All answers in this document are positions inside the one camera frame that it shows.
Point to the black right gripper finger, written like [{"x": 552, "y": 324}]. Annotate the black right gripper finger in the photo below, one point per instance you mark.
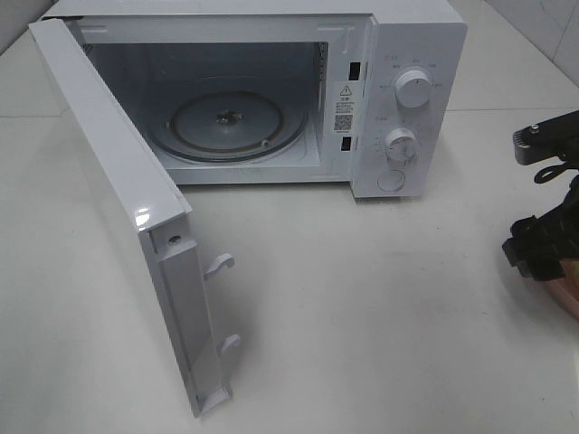
[{"x": 519, "y": 249}]

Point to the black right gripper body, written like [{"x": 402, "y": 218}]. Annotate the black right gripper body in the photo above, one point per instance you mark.
[{"x": 563, "y": 217}]

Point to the pink plate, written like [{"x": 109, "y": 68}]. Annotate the pink plate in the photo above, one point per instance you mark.
[{"x": 565, "y": 293}]

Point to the round white door button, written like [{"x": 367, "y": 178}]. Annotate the round white door button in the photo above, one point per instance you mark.
[{"x": 391, "y": 181}]

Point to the white timer knob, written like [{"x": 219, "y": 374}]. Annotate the white timer knob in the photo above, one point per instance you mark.
[{"x": 400, "y": 144}]

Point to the white microwave door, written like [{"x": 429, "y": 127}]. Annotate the white microwave door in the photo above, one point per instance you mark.
[{"x": 145, "y": 215}]

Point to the sandwich with lettuce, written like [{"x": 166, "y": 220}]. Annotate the sandwich with lettuce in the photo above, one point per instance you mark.
[{"x": 573, "y": 271}]

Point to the upper white power knob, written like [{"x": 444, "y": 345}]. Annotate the upper white power knob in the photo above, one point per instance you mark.
[{"x": 413, "y": 87}]

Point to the white microwave oven body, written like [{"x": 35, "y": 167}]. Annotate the white microwave oven body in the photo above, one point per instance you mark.
[{"x": 156, "y": 55}]

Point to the white warning label sticker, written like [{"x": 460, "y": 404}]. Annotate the white warning label sticker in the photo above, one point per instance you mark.
[{"x": 345, "y": 96}]

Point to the glass microwave turntable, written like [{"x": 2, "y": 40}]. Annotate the glass microwave turntable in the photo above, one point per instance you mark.
[{"x": 230, "y": 126}]

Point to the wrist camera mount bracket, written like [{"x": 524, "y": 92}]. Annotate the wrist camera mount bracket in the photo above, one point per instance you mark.
[{"x": 555, "y": 137}]

